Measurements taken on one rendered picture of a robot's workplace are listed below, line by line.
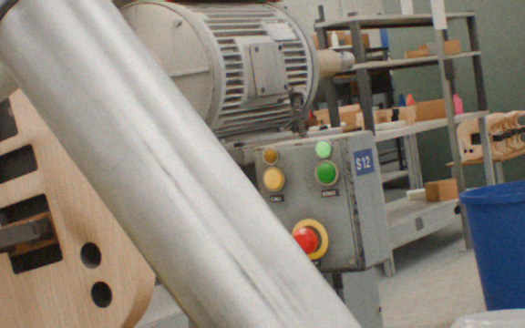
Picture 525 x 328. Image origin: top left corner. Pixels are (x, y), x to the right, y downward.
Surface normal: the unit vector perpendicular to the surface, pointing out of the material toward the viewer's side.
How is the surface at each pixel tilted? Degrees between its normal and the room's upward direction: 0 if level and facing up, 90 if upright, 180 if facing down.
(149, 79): 58
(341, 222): 90
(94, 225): 88
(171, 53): 87
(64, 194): 88
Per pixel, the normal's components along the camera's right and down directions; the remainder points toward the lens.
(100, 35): 0.31, -0.50
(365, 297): 0.85, -0.11
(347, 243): -0.51, 0.12
